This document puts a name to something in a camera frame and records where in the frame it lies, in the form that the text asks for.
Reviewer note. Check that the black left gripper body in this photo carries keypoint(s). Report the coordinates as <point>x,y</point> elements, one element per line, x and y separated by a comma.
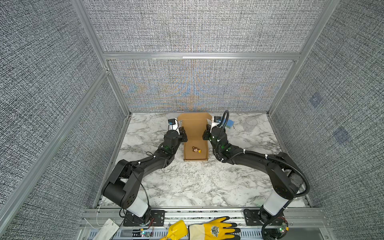
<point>179,138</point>

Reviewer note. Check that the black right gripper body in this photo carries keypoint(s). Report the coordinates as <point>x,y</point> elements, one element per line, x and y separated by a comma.
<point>211,140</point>

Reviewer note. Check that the small brown yellow toy figure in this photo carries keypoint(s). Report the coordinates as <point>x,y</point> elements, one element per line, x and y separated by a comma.
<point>196,149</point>

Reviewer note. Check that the brown cardboard box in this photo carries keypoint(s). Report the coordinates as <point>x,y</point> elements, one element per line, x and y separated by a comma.
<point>195,125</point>

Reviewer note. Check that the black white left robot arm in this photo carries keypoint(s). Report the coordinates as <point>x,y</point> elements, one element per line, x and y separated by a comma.
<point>123,184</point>

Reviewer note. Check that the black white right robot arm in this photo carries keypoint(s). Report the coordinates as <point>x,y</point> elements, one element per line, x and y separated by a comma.
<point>288,181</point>

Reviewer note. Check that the blue green sponge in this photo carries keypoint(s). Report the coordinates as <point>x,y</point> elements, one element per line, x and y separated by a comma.
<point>229,124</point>

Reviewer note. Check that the clear round plastic lid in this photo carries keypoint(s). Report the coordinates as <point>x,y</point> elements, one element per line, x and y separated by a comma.
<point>251,121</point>

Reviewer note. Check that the yellow black work glove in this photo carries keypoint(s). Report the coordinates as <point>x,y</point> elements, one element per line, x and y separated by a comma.
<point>217,229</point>

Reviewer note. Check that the white paper tag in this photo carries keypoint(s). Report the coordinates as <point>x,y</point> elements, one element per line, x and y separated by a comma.
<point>108,230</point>

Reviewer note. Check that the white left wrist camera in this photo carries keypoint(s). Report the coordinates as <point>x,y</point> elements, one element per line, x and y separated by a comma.
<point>173,124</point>

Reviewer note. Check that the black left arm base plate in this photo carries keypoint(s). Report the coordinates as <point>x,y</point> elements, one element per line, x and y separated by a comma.
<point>154,218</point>

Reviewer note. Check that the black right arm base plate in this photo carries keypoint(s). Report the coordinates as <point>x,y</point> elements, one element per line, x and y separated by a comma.
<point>258,217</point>

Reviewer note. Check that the aluminium front rail frame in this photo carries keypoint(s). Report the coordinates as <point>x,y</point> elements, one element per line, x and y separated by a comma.
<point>295,224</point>

